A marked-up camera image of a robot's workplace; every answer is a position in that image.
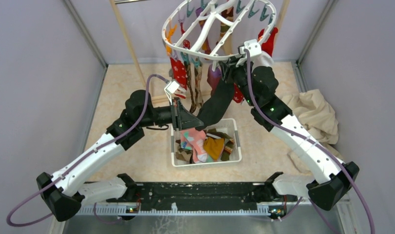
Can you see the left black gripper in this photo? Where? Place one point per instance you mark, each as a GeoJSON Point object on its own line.
{"type": "Point", "coordinates": [185, 119]}

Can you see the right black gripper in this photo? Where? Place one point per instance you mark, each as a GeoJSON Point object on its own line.
{"type": "Point", "coordinates": [229, 68]}

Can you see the pink green patterned sock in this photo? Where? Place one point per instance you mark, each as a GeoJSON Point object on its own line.
{"type": "Point", "coordinates": [193, 140]}

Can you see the black sock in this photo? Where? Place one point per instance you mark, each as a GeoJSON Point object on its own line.
{"type": "Point", "coordinates": [216, 106]}

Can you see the mustard yellow sock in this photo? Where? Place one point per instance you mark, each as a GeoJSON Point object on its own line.
{"type": "Point", "coordinates": [214, 147]}

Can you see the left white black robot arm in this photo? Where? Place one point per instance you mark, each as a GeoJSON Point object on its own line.
{"type": "Point", "coordinates": [97, 151]}

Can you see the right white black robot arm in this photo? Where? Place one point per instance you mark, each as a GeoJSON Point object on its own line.
{"type": "Point", "coordinates": [331, 178]}

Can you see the white oval clip hanger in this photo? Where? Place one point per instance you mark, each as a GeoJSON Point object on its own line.
{"type": "Point", "coordinates": [214, 29]}

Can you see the maroon sock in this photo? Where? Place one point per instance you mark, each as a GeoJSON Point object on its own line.
{"type": "Point", "coordinates": [213, 78]}

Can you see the red snowflake sock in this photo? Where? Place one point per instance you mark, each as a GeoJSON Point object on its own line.
{"type": "Point", "coordinates": [180, 75]}

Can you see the cream crumpled cloth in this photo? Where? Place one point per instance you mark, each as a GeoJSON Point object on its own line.
{"type": "Point", "coordinates": [317, 116]}

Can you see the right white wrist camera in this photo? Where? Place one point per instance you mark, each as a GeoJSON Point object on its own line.
{"type": "Point", "coordinates": [249, 49]}

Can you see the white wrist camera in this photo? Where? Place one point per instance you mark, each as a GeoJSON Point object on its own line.
{"type": "Point", "coordinates": [249, 49]}
{"type": "Point", "coordinates": [172, 86]}

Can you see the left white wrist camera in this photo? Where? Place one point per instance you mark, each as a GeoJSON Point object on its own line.
{"type": "Point", "coordinates": [172, 86]}

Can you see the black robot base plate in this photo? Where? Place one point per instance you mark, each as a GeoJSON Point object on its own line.
{"type": "Point", "coordinates": [205, 196]}

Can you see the aluminium rail front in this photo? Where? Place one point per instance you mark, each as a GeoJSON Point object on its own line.
{"type": "Point", "coordinates": [134, 208]}

